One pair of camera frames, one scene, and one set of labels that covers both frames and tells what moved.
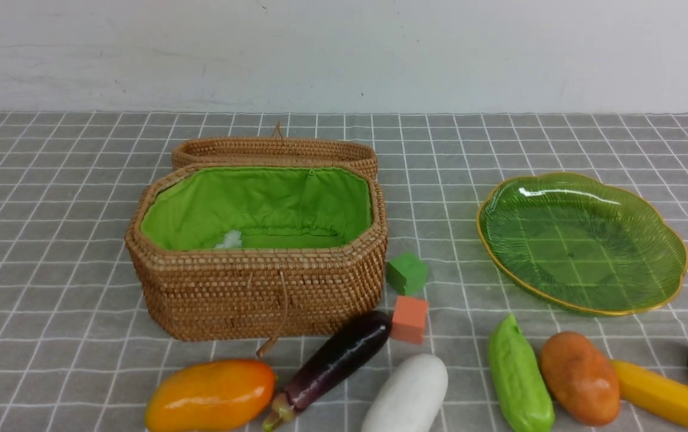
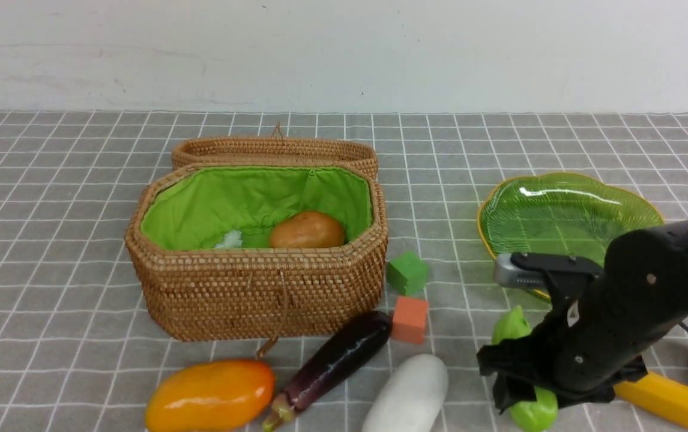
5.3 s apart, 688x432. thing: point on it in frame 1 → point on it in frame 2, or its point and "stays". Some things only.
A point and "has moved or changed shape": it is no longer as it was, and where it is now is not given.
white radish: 412,399 stays
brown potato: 580,378 has moved or changed shape
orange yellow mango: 209,395 stays
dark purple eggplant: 355,343 stays
